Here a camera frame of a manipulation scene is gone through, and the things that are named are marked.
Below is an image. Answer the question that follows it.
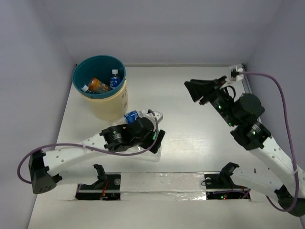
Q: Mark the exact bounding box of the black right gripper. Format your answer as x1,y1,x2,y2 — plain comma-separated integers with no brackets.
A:
183,75,237,126

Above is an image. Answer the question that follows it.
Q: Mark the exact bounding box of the clear bottle white cap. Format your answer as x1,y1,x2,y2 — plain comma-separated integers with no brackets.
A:
123,146,162,162

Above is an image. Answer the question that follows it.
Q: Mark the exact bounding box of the blue label clear bottle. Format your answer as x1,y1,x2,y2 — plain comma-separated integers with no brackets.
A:
110,69,121,90

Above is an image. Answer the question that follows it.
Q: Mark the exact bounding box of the orange label tea bottle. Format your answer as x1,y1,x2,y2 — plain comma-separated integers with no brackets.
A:
88,78,111,94

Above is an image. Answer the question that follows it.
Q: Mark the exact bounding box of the large clear ribbed bottle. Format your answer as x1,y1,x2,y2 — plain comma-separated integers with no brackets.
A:
81,85,95,94

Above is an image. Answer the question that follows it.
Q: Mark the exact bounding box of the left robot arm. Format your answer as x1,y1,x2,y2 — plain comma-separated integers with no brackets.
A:
28,117,166,194

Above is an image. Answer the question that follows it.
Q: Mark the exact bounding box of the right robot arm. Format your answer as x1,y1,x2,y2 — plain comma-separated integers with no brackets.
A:
184,76,305,217

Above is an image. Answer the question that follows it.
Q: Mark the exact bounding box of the teal and cream bin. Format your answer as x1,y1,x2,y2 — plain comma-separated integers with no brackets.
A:
72,55,128,121

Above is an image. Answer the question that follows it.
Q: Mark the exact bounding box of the small blue label bottle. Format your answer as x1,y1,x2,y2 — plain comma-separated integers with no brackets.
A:
112,109,148,126

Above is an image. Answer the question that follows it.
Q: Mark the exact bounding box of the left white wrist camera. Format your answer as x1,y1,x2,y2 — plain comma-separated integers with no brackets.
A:
144,110,163,124

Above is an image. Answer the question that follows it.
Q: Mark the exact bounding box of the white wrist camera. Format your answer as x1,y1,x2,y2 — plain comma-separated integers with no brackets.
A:
221,64,245,89
144,110,163,124

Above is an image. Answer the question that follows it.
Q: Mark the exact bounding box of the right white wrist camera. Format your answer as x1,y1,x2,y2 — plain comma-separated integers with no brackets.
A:
221,64,245,89

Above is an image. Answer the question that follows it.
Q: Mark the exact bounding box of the aluminium side rail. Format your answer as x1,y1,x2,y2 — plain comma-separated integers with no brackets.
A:
239,63,252,94

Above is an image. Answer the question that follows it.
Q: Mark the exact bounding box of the silver taped front rail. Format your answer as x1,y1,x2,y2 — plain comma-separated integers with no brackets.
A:
75,172,251,201

